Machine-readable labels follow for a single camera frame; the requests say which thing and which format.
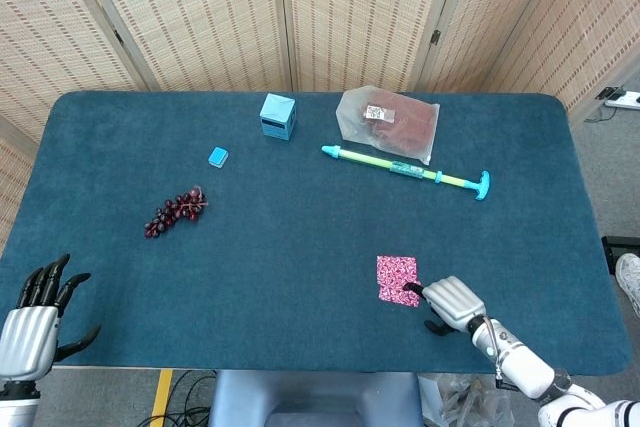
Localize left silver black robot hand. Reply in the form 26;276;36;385
0;253;102;382

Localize dark red grape bunch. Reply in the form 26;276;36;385
143;185;209;241

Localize light blue cardboard box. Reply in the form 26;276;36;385
259;92;297;142

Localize black floor stand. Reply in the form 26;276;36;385
601;235;640;276

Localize white sneaker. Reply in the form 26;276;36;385
615;252;640;321

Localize woven bamboo screen panel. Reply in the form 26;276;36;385
482;0;640;113
414;0;564;93
0;114;39;253
67;0;296;93
277;0;469;93
0;0;151;143

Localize blue carpet table cover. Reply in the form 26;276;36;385
0;90;634;377

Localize white power strip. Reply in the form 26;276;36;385
594;86;640;111

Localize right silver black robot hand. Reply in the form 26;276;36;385
402;275;487;337

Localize green blue toy water pump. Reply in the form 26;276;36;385
320;144;492;203

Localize clear crumpled plastic bag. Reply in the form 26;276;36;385
417;374;516;427

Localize small blue white box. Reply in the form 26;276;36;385
207;146;231;169

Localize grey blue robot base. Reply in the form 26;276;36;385
207;370;426;427

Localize black floor cables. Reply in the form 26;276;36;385
134;369;219;427

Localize clear bag with red contents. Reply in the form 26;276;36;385
335;85;442;166

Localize pink patterned rectangular block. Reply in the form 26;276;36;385
375;254;421;309

